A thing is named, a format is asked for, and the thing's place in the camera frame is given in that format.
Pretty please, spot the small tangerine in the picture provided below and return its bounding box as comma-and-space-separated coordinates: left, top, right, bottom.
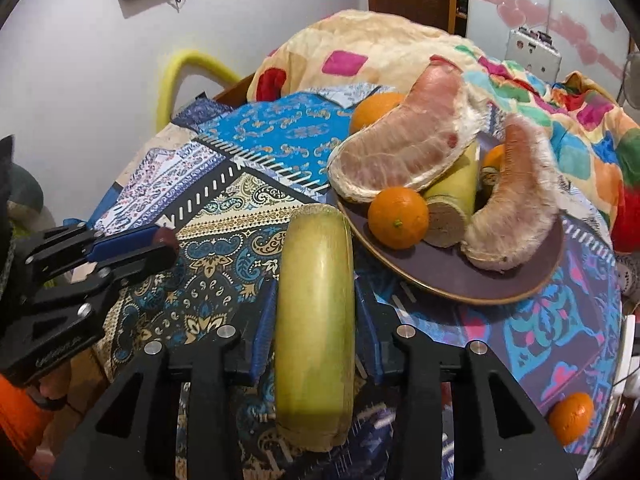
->
547, 392, 594, 446
368, 186, 430, 250

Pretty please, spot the dark red grape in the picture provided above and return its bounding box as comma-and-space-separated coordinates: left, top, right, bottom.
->
152, 226, 180, 254

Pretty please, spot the purple round plate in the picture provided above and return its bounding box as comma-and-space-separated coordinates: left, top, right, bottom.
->
329, 191, 564, 304

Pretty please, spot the sugarcane piece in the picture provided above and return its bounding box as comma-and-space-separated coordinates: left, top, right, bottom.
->
423, 141, 480, 248
274, 204, 355, 453

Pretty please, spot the small pomelo segment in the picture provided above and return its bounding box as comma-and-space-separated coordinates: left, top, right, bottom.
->
461, 114, 559, 272

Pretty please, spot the stickered orange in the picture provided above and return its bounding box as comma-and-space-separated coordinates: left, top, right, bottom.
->
482, 144, 506, 171

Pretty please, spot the large pomelo segment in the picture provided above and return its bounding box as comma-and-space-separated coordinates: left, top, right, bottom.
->
326, 55, 487, 204

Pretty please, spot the large orange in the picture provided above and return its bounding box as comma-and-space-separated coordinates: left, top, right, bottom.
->
349, 92, 405, 134

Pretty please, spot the left hand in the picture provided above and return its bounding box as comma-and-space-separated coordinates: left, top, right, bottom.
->
37, 361, 85, 413

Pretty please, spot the patterned blue bedsheet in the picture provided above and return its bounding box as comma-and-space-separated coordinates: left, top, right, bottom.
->
93, 93, 622, 479

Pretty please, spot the colourful patchwork quilt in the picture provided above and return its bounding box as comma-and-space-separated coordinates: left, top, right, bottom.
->
246, 10, 639, 252

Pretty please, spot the standing electric fan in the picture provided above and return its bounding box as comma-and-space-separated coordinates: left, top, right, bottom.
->
617, 50, 640, 110

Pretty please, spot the white appliance box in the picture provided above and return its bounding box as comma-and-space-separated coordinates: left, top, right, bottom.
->
504, 27, 562, 82

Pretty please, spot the sliding door wardrobe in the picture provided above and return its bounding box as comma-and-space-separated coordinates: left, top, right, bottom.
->
465, 0, 630, 96

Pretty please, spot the yellow foam padded rail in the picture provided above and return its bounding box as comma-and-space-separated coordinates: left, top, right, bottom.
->
154, 49, 241, 132

